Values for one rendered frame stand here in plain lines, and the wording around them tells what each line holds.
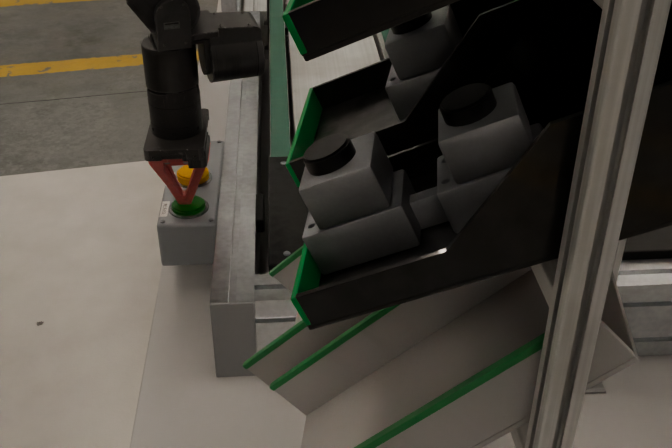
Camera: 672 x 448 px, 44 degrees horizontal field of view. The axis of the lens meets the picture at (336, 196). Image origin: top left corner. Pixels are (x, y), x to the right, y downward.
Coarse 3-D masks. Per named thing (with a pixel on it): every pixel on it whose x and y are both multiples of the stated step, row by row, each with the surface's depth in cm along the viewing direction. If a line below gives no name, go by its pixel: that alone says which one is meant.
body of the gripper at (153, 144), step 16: (160, 96) 89; (176, 96) 89; (192, 96) 90; (160, 112) 90; (176, 112) 90; (192, 112) 91; (208, 112) 97; (160, 128) 91; (176, 128) 91; (192, 128) 92; (144, 144) 91; (160, 144) 91; (176, 144) 91; (192, 144) 91; (160, 160) 90
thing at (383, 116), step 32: (480, 0) 64; (512, 0) 63; (544, 0) 50; (576, 0) 50; (480, 32) 52; (512, 32) 52; (384, 64) 67; (448, 64) 53; (480, 64) 53; (320, 96) 69; (352, 96) 69; (384, 96) 66; (320, 128) 67; (352, 128) 64; (384, 128) 56; (416, 128) 56; (288, 160) 58
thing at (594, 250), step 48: (624, 0) 32; (624, 48) 33; (624, 96) 35; (624, 144) 35; (576, 192) 38; (624, 192) 36; (576, 240) 38; (624, 240) 78; (576, 288) 39; (576, 336) 41; (576, 384) 42; (528, 432) 46
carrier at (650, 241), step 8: (648, 232) 94; (656, 232) 94; (664, 232) 94; (632, 240) 92; (640, 240) 92; (648, 240) 92; (656, 240) 92; (664, 240) 92; (624, 248) 91; (632, 248) 91; (640, 248) 91; (648, 248) 91; (656, 248) 91; (664, 248) 91; (624, 256) 91; (632, 256) 91; (640, 256) 91; (648, 256) 91; (656, 256) 91; (664, 256) 91
